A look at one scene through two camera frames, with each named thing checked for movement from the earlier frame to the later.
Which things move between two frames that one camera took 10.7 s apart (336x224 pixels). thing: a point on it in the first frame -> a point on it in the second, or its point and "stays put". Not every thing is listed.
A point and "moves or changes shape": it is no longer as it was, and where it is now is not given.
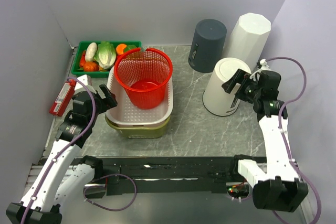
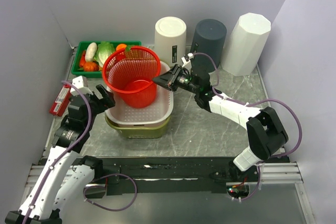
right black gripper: [240, 76] -> [169, 79]
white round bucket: [216, 99] -> [170, 40]
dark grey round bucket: [207, 45] stays put
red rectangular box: [62, 99] stays put
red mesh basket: [145, 76] moves or changes shape
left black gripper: [109, 98] stays put
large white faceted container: [249, 39] stays put
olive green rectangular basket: [136, 132] stays put
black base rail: [165, 174] stays put
